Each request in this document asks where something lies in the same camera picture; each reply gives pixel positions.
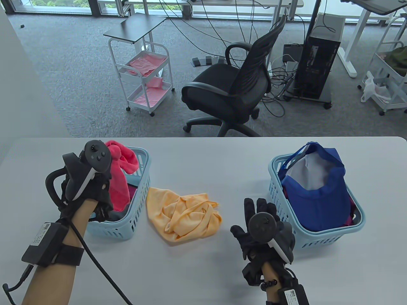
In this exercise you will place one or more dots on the white aluminium frame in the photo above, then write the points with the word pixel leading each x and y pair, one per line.
pixel 108 3

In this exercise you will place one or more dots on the black computer tower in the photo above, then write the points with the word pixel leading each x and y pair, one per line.
pixel 314 70

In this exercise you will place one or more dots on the pink towel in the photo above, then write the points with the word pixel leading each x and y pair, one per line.
pixel 122 165

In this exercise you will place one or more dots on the white plastic bag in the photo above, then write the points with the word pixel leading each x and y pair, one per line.
pixel 373 90

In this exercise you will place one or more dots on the black wheeled computer stand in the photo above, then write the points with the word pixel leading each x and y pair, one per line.
pixel 318 101

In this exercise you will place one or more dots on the white standing desk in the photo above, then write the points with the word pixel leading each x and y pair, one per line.
pixel 348 63

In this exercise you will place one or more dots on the olive green bag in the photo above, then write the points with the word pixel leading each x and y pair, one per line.
pixel 397 60

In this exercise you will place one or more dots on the orange towel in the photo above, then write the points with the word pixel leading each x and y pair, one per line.
pixel 184 216

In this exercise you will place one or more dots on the white three-tier cart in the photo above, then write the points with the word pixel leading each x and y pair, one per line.
pixel 144 95

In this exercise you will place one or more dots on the pink plastic bag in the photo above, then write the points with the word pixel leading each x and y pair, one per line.
pixel 155 82
pixel 148 63
pixel 149 97

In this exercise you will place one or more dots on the blue grey apparel cap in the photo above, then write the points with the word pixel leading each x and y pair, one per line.
pixel 314 197

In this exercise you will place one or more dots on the person's left hand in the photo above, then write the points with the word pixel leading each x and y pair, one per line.
pixel 101 193

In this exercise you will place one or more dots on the dark top side table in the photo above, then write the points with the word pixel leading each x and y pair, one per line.
pixel 133 27

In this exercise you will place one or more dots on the black pole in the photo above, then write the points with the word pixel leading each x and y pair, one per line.
pixel 313 16

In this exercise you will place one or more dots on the person's right forearm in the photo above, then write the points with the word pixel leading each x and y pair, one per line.
pixel 270 273

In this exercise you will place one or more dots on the grey foot pedal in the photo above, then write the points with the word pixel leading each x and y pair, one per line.
pixel 208 61

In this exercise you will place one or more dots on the magenta apparel garment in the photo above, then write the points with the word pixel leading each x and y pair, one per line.
pixel 352 216

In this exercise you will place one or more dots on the black office chair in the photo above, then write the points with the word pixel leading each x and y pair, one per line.
pixel 222 82

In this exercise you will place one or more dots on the white metal basket cart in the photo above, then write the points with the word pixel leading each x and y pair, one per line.
pixel 397 103

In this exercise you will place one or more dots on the person's right hand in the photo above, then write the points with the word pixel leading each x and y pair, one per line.
pixel 260 206

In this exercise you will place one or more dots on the black wrist sensor box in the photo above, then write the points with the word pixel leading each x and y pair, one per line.
pixel 44 243
pixel 294 295

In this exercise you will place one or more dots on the light blue hand basket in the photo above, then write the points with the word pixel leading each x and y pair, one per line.
pixel 111 236
pixel 334 229

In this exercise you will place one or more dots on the person's left forearm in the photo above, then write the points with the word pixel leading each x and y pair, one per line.
pixel 54 282

